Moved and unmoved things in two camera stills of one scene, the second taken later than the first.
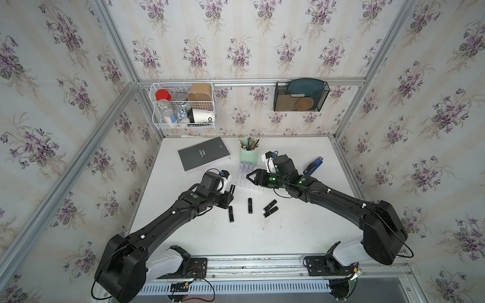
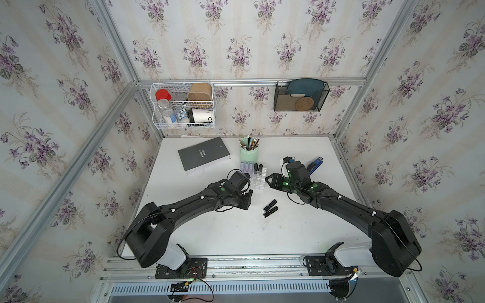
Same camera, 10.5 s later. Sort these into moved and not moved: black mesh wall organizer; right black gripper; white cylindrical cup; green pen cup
Moved: right black gripper
Not moved: white cylindrical cup; black mesh wall organizer; green pen cup
